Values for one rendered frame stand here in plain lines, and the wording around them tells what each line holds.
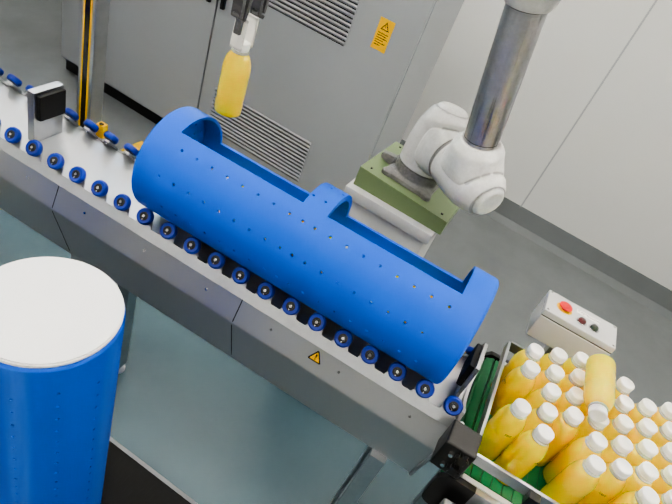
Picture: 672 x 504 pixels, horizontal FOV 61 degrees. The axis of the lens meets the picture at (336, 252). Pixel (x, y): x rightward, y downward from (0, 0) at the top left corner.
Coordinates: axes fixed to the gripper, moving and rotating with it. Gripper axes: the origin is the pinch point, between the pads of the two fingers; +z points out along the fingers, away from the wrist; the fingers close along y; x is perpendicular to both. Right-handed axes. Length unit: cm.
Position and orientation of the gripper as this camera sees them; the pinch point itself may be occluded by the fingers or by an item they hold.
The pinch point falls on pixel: (244, 32)
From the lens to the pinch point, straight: 138.0
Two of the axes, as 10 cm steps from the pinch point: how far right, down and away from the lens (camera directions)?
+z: -3.3, 7.2, 6.1
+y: -4.2, 4.7, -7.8
